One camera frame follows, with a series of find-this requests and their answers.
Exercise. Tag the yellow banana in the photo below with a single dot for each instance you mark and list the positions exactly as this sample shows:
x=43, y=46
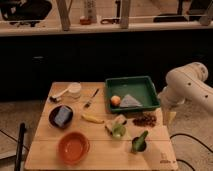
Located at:
x=92, y=119

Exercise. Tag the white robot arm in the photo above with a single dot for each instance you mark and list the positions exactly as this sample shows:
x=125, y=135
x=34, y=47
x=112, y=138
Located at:
x=186, y=82

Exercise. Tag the red bowl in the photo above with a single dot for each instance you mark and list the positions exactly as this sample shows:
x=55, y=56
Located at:
x=73, y=148

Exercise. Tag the orange fruit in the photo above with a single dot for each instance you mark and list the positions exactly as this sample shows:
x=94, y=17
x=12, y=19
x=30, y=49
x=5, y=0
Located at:
x=115, y=100

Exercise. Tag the grey cloth in tray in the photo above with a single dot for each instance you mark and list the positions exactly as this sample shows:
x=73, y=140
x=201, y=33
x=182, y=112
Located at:
x=130, y=101

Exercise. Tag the metal fork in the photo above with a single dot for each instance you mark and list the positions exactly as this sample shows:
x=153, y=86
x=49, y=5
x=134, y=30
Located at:
x=88, y=103

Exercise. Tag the white measuring scoop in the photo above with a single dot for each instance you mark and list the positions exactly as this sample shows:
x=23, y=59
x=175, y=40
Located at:
x=73, y=88

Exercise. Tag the green plastic tray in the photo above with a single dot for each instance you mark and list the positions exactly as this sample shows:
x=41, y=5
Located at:
x=140, y=88

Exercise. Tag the green cup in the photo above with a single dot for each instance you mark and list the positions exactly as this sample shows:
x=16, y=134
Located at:
x=118, y=130

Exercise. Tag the brown nut pile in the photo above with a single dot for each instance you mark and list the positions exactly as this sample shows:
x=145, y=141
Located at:
x=145, y=120

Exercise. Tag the blue grey sponge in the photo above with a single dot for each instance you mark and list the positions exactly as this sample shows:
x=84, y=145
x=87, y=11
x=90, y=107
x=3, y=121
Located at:
x=62, y=116

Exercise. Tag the green pestle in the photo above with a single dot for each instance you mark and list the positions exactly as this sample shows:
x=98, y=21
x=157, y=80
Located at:
x=142, y=137

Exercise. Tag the black pole left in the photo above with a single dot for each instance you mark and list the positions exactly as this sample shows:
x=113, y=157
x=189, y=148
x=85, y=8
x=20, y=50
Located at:
x=18, y=159

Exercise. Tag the black office chair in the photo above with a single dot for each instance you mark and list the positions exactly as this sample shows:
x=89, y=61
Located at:
x=30, y=12

